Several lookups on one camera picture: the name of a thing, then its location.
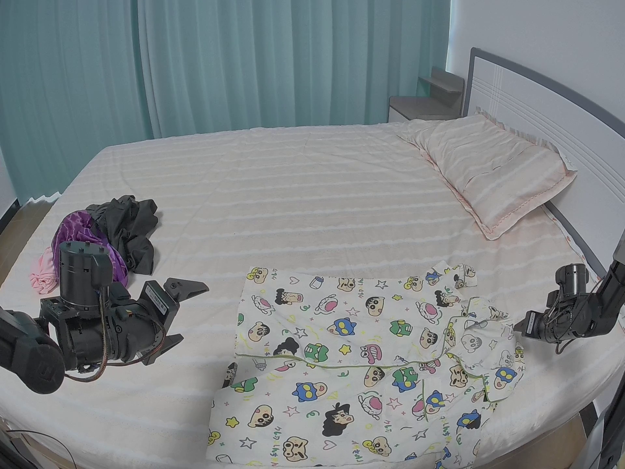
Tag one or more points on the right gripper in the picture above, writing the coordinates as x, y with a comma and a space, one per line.
539, 325

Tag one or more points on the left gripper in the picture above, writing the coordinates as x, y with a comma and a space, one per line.
132, 330

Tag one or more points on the white printed pyjama top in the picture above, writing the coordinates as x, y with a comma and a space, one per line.
342, 359

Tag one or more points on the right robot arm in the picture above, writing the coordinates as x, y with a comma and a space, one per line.
576, 281

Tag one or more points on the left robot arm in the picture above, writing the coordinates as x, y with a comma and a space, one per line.
83, 271

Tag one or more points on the bed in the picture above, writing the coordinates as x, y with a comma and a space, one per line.
293, 188

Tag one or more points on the dark grey garment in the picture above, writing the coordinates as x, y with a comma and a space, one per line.
132, 227

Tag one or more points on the purple garment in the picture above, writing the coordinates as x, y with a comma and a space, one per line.
73, 225

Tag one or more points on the pink garment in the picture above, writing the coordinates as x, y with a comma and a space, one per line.
44, 276

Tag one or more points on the cream striped pillow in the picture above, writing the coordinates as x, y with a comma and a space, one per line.
488, 164

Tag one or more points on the grey bedside table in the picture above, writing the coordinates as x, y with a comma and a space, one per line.
425, 103

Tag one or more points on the blue-green curtain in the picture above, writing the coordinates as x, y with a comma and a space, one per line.
68, 66
293, 42

